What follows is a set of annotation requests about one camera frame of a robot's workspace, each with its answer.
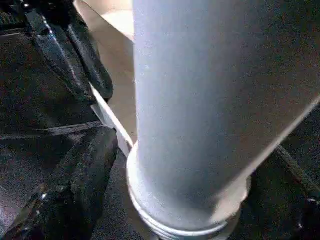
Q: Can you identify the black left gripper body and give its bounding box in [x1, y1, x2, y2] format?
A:
[0, 0, 76, 33]

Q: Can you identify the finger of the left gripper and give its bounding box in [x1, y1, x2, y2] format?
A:
[65, 20, 115, 102]
[27, 10, 98, 106]

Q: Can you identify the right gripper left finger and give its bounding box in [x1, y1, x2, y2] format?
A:
[0, 126, 120, 240]

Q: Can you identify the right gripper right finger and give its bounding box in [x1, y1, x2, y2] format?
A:
[235, 144, 320, 240]

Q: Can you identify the white plastic table top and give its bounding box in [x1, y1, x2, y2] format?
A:
[74, 0, 138, 156]

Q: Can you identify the white plastic table leg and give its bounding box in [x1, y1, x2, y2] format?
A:
[126, 0, 320, 240]

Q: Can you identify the black work mat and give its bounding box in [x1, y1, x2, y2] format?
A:
[0, 0, 320, 240]

